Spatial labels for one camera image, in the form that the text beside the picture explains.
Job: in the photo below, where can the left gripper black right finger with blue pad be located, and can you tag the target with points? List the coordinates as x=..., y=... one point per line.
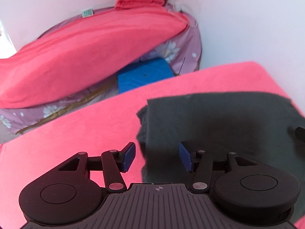
x=200, y=163

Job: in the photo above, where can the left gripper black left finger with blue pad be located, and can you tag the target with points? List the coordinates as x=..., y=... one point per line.
x=114, y=163

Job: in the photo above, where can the dark green shorts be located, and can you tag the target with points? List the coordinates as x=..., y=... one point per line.
x=257, y=125

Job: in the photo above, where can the pink cloth table cover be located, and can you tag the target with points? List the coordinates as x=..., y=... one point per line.
x=106, y=124

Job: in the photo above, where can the blue plastic stool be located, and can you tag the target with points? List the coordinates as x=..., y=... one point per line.
x=142, y=73

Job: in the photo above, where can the pink blanket on bed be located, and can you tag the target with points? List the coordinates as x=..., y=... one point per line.
x=83, y=53

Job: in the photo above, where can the white label tag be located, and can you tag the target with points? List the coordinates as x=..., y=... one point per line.
x=87, y=13

